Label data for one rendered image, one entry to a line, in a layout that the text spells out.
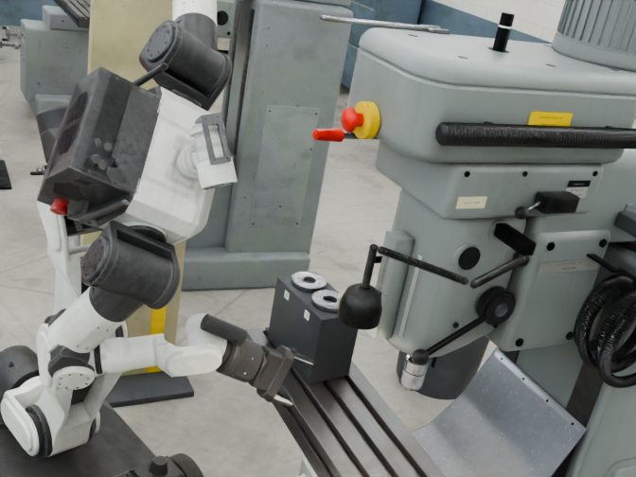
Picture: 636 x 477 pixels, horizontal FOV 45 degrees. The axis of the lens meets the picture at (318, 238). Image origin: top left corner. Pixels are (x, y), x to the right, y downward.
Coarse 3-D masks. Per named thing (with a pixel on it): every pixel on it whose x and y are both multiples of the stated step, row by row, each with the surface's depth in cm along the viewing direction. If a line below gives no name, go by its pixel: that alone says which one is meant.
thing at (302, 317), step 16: (304, 272) 198; (288, 288) 192; (304, 288) 191; (320, 288) 192; (288, 304) 193; (304, 304) 186; (320, 304) 184; (336, 304) 186; (272, 320) 201; (288, 320) 194; (304, 320) 187; (320, 320) 181; (336, 320) 183; (272, 336) 202; (288, 336) 194; (304, 336) 188; (320, 336) 182; (336, 336) 186; (352, 336) 189; (304, 352) 188; (320, 352) 185; (336, 352) 188; (352, 352) 191; (304, 368) 189; (320, 368) 188; (336, 368) 191
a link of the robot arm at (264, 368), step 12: (252, 348) 161; (264, 348) 166; (276, 348) 170; (288, 348) 168; (252, 360) 161; (264, 360) 164; (276, 360) 165; (288, 360) 166; (240, 372) 160; (252, 372) 161; (264, 372) 164; (276, 372) 166; (252, 384) 164; (264, 384) 165; (276, 384) 166; (264, 396) 166
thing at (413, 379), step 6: (408, 366) 153; (402, 372) 155; (408, 372) 153; (414, 372) 152; (420, 372) 152; (402, 378) 154; (408, 378) 153; (414, 378) 153; (420, 378) 153; (402, 384) 155; (408, 384) 154; (414, 384) 154; (420, 384) 154
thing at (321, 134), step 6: (312, 132) 132; (318, 132) 131; (324, 132) 132; (330, 132) 132; (336, 132) 133; (342, 132) 133; (348, 132) 135; (318, 138) 132; (324, 138) 132; (330, 138) 133; (336, 138) 133; (342, 138) 133; (348, 138) 135; (354, 138) 135; (372, 138) 137
